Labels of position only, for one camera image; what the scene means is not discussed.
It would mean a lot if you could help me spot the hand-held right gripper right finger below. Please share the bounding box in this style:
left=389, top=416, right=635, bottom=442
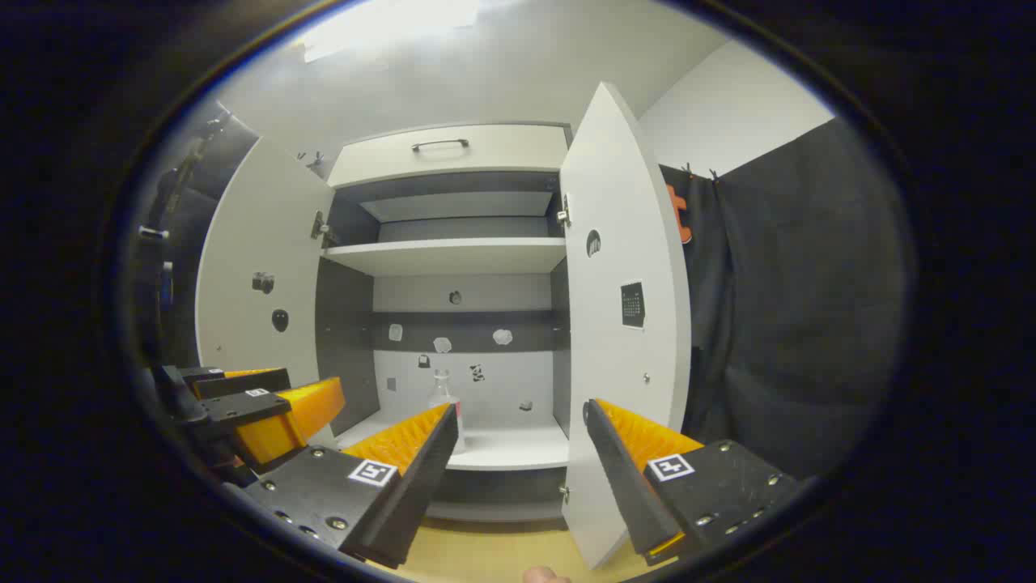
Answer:
left=583, top=398, right=810, bottom=568

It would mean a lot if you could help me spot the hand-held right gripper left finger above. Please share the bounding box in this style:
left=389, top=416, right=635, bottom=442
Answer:
left=243, top=402, right=460, bottom=570

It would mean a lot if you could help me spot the clear glass bottle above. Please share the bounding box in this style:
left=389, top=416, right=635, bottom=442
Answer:
left=427, top=369, right=466, bottom=454

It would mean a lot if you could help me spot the white and grey cabinet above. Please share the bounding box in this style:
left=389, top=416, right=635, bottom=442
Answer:
left=314, top=121, right=575, bottom=523

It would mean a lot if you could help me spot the white cabinet door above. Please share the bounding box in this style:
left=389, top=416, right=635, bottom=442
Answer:
left=558, top=81, right=694, bottom=570
left=196, top=136, right=338, bottom=451

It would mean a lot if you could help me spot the white cabinet shelf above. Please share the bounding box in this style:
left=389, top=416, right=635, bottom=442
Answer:
left=322, top=236, right=567, bottom=278
left=335, top=408, right=571, bottom=472

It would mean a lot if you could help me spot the white cabinet drawer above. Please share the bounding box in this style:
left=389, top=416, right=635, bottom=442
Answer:
left=328, top=124, right=569, bottom=189

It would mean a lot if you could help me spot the black backdrop cloth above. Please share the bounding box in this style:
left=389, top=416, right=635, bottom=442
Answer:
left=660, top=117, right=917, bottom=480
left=129, top=101, right=261, bottom=373

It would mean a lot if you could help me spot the grey metal stand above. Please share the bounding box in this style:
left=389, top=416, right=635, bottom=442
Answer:
left=136, top=113, right=236, bottom=244

